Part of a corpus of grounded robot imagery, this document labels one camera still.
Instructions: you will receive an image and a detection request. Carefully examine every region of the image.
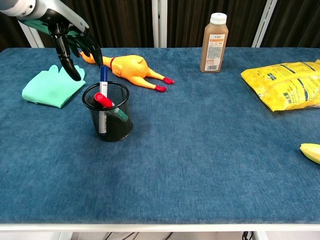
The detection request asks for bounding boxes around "blue table cloth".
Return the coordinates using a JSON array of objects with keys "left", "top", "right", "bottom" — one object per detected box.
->
[{"left": 0, "top": 47, "right": 320, "bottom": 225}]

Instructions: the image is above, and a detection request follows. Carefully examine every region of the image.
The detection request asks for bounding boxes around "mint green rubber glove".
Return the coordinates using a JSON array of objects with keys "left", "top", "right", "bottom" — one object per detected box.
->
[{"left": 21, "top": 64, "right": 87, "bottom": 109}]

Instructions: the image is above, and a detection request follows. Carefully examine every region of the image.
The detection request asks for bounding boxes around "red cap marker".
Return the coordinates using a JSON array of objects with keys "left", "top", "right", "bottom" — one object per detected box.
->
[{"left": 93, "top": 92, "right": 115, "bottom": 109}]

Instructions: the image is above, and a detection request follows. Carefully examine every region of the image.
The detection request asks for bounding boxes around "brown drink bottle white cap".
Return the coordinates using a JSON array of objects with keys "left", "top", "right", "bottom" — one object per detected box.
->
[{"left": 199, "top": 12, "right": 230, "bottom": 74}]

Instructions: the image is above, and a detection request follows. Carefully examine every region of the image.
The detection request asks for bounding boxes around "dark pleated curtain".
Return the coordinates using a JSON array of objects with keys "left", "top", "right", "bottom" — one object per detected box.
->
[{"left": 0, "top": 0, "right": 320, "bottom": 52}]

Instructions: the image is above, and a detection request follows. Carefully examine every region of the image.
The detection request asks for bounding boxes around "white slanted frame post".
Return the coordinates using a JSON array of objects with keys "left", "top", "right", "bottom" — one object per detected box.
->
[{"left": 17, "top": 20, "right": 46, "bottom": 49}]

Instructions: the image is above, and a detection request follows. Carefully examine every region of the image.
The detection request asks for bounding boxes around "yellow rubber chicken toy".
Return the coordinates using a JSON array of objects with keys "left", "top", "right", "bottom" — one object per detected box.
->
[{"left": 79, "top": 51, "right": 175, "bottom": 93}]

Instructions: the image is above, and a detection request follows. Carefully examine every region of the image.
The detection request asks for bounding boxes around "yellow banana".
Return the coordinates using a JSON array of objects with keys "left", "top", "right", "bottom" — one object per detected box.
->
[{"left": 299, "top": 143, "right": 320, "bottom": 165}]

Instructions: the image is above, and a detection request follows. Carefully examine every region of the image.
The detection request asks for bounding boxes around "white slotted frame post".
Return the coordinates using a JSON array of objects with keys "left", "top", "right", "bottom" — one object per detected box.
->
[{"left": 251, "top": 0, "right": 278, "bottom": 48}]

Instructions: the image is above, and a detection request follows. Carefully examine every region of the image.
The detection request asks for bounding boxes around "black mesh pen cup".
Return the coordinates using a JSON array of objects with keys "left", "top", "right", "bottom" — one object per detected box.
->
[{"left": 81, "top": 81, "right": 134, "bottom": 143}]

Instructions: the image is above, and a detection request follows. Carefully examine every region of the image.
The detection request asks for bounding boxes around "blue cap whiteboard marker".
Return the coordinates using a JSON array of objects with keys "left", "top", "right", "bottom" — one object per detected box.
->
[{"left": 97, "top": 65, "right": 110, "bottom": 135}]

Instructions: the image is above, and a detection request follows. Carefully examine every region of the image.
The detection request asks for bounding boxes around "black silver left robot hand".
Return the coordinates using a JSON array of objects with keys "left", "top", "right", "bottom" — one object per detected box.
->
[{"left": 16, "top": 0, "right": 104, "bottom": 82}]

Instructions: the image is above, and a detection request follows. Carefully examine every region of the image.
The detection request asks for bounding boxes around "yellow snack bag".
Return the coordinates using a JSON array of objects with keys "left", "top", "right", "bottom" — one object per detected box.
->
[{"left": 240, "top": 59, "right": 320, "bottom": 113}]

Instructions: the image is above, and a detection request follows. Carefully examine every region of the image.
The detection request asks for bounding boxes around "white upright frame post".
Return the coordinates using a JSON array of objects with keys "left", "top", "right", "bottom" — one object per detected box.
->
[{"left": 151, "top": 0, "right": 168, "bottom": 49}]

